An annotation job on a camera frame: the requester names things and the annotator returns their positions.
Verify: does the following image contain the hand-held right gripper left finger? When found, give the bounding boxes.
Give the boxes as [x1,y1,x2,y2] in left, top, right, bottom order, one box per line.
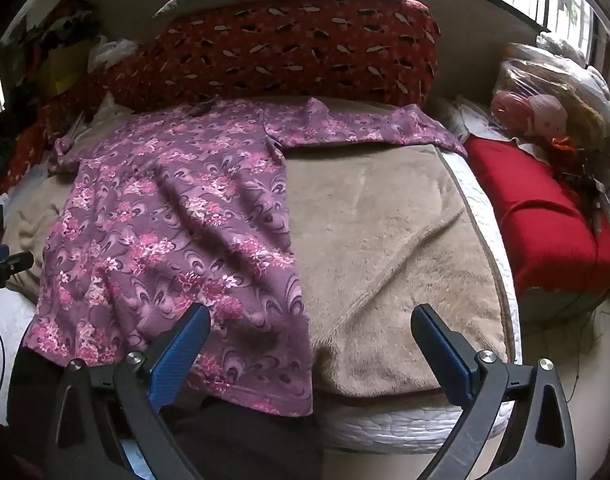
[45,302,213,480]

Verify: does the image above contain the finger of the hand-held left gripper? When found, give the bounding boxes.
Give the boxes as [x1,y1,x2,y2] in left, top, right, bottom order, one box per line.
[1,251,35,275]

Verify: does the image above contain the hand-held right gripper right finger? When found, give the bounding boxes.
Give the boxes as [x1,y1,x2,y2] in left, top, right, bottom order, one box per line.
[410,304,578,480]

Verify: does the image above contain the purple floral shirt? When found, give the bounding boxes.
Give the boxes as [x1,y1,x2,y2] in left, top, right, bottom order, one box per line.
[22,96,468,418]

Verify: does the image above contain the dark pile of clothes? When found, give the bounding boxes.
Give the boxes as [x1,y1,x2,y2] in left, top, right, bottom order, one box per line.
[25,0,101,61]

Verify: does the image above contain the person's black pants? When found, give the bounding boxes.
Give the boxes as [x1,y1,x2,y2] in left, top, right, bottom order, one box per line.
[8,345,326,480]

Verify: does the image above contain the beige fleece blanket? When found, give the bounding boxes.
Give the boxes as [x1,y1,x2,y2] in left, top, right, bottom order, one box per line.
[2,95,510,401]

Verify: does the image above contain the cream cloth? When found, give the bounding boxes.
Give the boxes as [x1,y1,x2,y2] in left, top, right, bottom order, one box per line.
[68,91,138,148]

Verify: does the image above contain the red cloth covered bench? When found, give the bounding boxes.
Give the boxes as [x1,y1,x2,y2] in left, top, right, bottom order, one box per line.
[465,135,610,293]

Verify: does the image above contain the yellow bag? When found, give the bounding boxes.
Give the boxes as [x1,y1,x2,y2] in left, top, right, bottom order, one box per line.
[38,47,93,96]

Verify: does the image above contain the white plastic bag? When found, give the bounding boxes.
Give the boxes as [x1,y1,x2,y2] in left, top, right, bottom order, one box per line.
[88,35,138,73]

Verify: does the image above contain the white papers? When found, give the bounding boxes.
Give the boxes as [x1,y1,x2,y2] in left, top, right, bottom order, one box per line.
[445,96,508,142]

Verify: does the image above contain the clear plastic bag of toys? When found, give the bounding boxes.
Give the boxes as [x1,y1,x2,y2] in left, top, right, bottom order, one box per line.
[490,42,610,161]

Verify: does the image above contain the white bundled quilt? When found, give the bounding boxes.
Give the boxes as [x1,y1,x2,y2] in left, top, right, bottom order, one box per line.
[535,30,610,128]

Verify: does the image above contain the red patterned bolster pillow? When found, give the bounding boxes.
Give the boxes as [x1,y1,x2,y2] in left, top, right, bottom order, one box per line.
[0,0,442,191]

